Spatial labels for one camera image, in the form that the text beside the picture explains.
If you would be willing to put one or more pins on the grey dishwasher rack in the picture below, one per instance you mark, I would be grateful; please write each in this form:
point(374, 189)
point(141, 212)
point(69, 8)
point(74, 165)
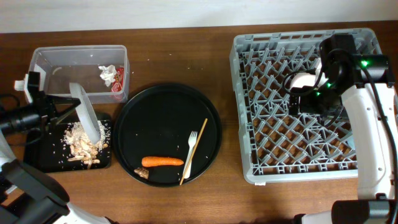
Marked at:
point(275, 146)

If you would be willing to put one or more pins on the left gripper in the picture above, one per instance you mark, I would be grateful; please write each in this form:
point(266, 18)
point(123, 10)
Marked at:
point(46, 104)

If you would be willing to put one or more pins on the pile of rice and shells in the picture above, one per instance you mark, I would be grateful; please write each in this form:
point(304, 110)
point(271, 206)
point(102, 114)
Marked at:
point(81, 149)

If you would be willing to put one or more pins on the clear plastic waste bin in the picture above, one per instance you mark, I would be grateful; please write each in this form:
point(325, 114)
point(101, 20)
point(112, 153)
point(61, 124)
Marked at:
point(60, 66)

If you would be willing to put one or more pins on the red snack wrapper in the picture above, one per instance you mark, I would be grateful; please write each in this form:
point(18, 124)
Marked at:
point(118, 79)

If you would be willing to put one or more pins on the white plastic fork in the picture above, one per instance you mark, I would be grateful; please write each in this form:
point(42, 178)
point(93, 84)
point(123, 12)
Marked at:
point(191, 143)

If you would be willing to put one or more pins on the white tissue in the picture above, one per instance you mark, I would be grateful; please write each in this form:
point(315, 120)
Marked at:
point(108, 74)

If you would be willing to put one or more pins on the black round tray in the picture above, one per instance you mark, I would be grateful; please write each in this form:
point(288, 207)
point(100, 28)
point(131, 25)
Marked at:
point(157, 122)

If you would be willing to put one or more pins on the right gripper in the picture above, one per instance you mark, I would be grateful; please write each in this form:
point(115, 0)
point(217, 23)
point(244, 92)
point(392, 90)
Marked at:
point(305, 106)

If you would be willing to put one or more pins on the black rectangular tray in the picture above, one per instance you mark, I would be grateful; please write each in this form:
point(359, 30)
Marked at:
point(51, 153)

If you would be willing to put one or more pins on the brown food scrap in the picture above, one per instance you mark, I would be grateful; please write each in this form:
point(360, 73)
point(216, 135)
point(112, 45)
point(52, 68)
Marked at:
point(142, 172)

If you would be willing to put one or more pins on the orange carrot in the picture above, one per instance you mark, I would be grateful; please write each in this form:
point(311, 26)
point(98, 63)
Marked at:
point(153, 161)

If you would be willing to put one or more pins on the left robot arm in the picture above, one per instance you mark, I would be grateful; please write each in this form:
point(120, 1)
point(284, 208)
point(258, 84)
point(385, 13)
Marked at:
point(43, 199)

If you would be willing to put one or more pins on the grey plate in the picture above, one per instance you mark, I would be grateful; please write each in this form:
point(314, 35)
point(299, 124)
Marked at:
point(86, 113)

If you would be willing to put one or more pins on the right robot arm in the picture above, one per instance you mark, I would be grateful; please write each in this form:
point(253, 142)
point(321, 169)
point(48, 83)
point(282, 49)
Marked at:
point(360, 88)

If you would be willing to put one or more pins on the wooden chopstick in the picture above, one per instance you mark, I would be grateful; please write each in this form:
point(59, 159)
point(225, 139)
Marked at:
point(196, 145)

